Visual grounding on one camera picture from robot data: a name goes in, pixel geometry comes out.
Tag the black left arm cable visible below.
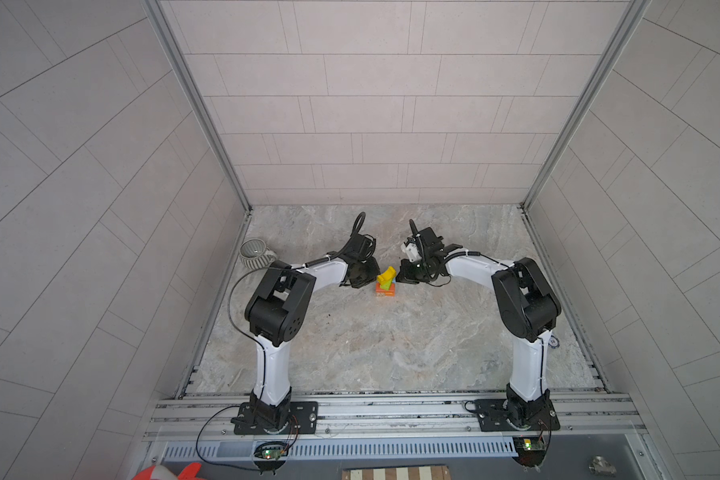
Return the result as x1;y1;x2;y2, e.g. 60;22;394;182
194;211;378;472

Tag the small metal clamp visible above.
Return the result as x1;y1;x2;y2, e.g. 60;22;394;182
589;455;617;477

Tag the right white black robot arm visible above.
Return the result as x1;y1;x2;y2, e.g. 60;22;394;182
396;221;562;432

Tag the grey ribbed ceramic mug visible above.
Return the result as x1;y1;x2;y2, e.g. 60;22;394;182
239;238;278;270

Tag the grey slotted cable duct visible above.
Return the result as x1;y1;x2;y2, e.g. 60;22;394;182
161;437;518;463

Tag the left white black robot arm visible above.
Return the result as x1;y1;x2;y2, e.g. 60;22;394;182
244;233;380;432

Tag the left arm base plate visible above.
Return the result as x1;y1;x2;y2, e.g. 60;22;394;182
231;402;318;435

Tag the right green circuit board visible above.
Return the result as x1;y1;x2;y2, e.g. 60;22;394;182
512;437;547;468

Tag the aluminium mounting rail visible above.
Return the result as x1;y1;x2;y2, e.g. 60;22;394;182
144;390;647;441

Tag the red wood block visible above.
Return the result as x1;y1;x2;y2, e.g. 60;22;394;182
375;284;396;297

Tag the left green circuit board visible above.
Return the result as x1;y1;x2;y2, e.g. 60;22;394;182
253;441;289;469

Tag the green circuit board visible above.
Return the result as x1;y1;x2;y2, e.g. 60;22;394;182
512;437;547;468
253;441;289;469

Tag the red white object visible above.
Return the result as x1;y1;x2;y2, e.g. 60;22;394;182
132;462;203;480

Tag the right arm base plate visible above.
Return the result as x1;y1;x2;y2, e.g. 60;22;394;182
473;399;561;432

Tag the striped wood board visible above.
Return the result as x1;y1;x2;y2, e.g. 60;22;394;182
341;465;453;480

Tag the yellow arch wood block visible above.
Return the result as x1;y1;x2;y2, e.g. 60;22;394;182
377;267;397;285

